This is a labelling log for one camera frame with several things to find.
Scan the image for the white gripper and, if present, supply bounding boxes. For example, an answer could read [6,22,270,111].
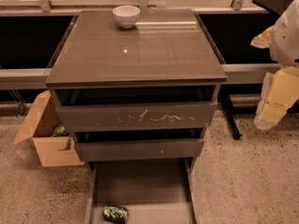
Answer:
[250,0,299,130]

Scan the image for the grey drawer cabinet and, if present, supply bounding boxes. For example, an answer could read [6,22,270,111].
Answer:
[45,8,228,224]

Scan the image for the green item in box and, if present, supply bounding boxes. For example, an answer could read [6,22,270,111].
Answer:
[52,124,67,137]

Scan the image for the top grey drawer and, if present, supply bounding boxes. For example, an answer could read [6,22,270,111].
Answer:
[55,86,216,133]

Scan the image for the green soda can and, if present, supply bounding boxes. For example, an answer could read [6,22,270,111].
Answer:
[103,203,129,223]

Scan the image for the middle grey drawer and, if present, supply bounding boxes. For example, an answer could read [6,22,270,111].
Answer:
[75,128,204,161]

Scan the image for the bottom grey open drawer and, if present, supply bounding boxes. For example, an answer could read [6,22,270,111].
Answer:
[84,159,200,224]

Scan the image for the white ceramic bowl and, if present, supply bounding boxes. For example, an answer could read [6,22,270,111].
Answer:
[112,6,140,28]

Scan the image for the open cardboard box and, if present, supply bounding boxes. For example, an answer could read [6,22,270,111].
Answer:
[14,91,84,167]

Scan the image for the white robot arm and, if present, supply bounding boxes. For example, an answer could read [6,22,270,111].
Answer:
[250,0,299,130]

